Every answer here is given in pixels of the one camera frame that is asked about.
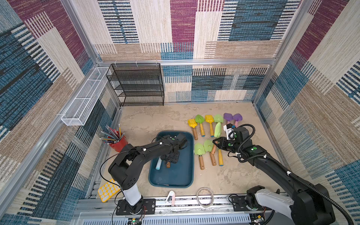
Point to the light blue shovel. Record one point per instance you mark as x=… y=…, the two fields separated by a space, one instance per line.
x=159 y=163

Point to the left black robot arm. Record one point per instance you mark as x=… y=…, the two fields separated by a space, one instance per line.
x=128 y=164

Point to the white wire mesh basket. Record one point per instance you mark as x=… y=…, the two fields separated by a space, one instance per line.
x=83 y=104

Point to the black wire shelf rack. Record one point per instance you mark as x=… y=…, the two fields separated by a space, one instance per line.
x=137 y=84

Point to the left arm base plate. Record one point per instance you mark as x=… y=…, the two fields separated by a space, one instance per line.
x=144 y=206

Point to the purple shovel long pink handle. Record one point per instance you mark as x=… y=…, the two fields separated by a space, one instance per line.
x=228 y=117

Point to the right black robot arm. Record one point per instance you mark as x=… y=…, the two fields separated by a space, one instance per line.
x=305 y=203

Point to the bright green shovel yellow handle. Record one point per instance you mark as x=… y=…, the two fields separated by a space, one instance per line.
x=220 y=158

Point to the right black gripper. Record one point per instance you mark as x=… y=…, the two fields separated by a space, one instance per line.
x=222 y=143

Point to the red pencil cup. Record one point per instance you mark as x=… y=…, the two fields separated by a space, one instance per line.
x=119 y=145

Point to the teal plastic storage box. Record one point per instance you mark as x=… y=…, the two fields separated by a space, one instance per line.
x=179 y=175

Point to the pink white small device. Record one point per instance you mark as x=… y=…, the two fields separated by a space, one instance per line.
x=171 y=198

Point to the yellow shovel wooden handle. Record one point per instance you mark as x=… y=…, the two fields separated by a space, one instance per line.
x=192 y=123

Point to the yellow measuring device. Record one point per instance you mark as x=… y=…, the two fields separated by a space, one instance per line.
x=108 y=190

